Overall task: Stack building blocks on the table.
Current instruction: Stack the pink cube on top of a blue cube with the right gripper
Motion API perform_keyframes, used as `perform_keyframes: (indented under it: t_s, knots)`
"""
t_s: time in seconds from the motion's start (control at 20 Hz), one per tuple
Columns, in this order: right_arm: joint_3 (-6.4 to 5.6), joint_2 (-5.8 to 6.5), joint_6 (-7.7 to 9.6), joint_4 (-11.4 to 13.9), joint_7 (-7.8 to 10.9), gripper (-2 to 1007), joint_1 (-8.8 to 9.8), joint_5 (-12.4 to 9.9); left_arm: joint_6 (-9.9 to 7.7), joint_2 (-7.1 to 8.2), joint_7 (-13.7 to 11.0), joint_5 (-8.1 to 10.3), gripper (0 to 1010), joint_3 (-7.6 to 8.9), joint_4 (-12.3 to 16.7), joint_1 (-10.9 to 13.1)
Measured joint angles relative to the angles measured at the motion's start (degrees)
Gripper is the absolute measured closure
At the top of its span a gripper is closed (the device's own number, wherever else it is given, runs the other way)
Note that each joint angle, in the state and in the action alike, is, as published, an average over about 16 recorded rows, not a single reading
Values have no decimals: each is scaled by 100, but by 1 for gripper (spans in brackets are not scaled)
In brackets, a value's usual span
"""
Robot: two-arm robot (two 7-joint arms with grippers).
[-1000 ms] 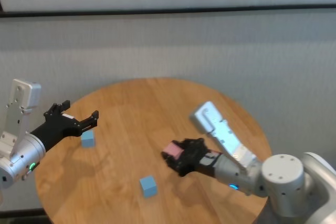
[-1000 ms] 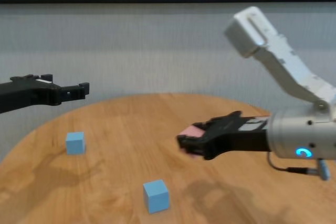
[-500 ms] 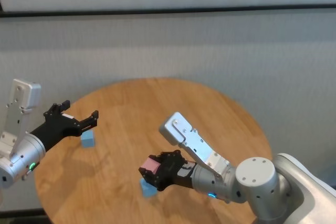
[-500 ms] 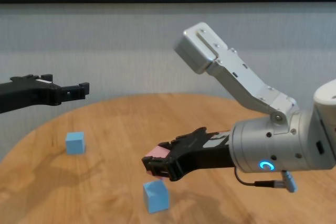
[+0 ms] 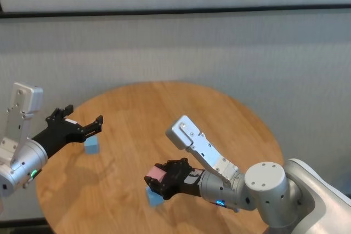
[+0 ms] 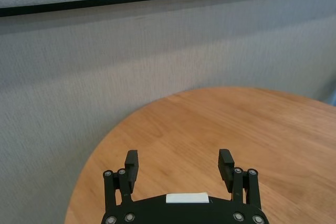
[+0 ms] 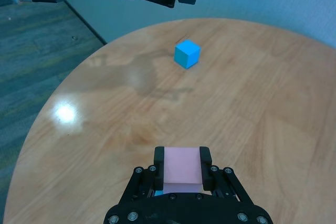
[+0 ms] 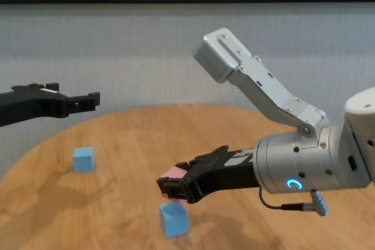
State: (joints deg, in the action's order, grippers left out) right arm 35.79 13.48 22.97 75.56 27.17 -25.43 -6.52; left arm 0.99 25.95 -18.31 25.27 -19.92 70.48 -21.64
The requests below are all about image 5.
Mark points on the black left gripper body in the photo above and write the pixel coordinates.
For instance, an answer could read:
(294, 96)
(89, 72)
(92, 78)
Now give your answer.
(59, 135)

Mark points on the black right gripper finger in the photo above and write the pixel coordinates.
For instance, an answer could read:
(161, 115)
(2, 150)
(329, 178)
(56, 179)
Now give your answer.
(175, 162)
(157, 187)

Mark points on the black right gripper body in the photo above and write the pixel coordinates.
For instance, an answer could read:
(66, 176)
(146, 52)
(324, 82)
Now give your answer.
(181, 179)

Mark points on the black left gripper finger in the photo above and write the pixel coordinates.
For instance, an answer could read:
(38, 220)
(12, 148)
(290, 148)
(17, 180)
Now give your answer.
(64, 112)
(94, 127)

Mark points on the blue wooden cube block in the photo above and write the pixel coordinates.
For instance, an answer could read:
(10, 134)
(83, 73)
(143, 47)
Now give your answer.
(155, 199)
(91, 146)

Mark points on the pink wooden cube block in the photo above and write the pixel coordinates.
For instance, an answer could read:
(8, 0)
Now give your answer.
(155, 173)

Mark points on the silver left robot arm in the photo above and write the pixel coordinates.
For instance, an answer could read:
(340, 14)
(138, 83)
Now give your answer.
(24, 168)

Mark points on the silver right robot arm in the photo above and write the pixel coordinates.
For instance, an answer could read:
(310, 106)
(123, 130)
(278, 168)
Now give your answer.
(266, 187)

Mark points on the black wall rail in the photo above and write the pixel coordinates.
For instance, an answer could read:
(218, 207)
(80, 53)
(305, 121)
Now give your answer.
(175, 11)

